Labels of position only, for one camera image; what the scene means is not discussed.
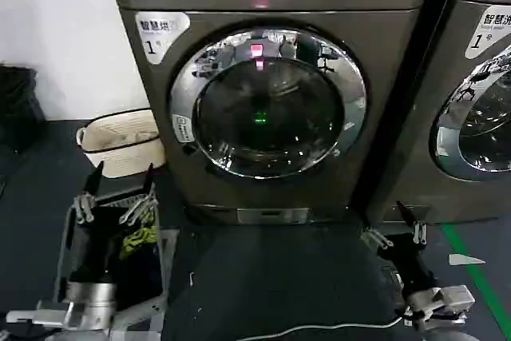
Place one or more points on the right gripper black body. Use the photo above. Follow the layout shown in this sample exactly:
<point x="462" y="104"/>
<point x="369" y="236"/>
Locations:
<point x="411" y="263"/>

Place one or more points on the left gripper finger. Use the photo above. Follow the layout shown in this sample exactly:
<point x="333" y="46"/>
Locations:
<point x="92" y="183"/>
<point x="147" y="187"/>

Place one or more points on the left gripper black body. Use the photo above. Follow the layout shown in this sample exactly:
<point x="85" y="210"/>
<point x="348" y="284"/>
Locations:
<point x="93" y="245"/>

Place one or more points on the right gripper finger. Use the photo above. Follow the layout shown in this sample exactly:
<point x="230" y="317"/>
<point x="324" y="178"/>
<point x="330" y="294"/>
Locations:
<point x="377" y="239"/>
<point x="419" y="233"/>

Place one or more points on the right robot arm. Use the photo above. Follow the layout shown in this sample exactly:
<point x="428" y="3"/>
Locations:
<point x="443" y="303"/>

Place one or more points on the green crumpled garment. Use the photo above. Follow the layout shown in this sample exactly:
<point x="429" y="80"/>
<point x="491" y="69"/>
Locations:
<point x="137" y="239"/>

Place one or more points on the white paper scrap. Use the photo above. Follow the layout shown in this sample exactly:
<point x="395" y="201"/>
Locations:
<point x="463" y="259"/>

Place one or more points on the white laundry basket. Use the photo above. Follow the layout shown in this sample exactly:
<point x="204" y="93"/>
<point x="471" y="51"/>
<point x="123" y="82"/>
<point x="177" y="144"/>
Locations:
<point x="127" y="137"/>

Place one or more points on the grey dryer with silver panel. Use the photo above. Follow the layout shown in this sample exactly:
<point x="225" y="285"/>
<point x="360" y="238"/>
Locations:
<point x="447" y="181"/>

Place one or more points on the green floor tape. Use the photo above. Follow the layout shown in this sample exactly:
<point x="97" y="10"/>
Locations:
<point x="475" y="273"/>

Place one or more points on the black bag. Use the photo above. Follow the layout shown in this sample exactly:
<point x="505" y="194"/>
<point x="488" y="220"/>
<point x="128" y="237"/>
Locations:
<point x="20" y="105"/>

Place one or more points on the black robot torso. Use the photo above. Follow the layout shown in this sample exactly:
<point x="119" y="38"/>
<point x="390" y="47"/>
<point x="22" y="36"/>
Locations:
<point x="279" y="285"/>

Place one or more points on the chrome-rimmed round dryer door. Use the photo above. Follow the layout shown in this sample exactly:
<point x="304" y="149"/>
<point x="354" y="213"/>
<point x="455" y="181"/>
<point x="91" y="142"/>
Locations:
<point x="485" y="133"/>

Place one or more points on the round glass dryer door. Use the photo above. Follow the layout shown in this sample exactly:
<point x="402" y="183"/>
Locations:
<point x="271" y="101"/>

